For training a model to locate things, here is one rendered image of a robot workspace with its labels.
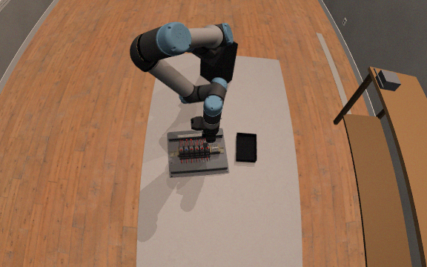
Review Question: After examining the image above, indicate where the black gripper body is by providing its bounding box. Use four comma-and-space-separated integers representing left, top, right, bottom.
191, 116, 220, 142

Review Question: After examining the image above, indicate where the grey relay panel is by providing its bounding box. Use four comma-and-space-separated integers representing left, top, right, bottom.
167, 128, 229, 178

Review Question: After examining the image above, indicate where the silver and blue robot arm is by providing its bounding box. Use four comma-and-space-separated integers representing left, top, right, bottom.
130, 22, 234, 124

